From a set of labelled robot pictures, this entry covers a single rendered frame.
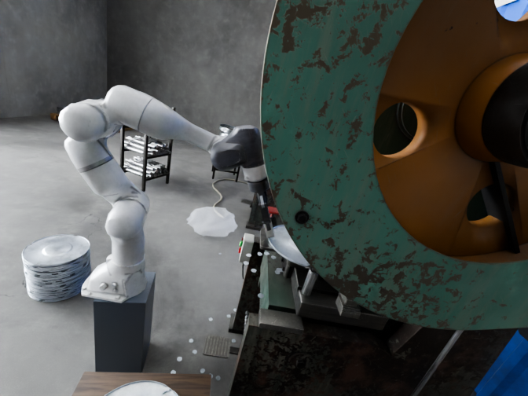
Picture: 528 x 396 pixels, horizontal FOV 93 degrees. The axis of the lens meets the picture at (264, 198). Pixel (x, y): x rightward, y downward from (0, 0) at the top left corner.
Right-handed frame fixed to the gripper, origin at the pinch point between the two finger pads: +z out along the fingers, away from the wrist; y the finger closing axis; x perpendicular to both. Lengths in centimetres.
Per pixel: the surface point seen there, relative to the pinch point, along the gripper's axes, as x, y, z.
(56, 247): -121, -40, 7
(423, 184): 32, 40, -26
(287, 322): 0.8, 25.8, 19.6
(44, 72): -382, -466, -169
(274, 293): -2.3, 14.4, 17.9
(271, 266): -2.5, -0.5, 17.9
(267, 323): -5.3, 27.2, 16.9
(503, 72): 41, 44, -42
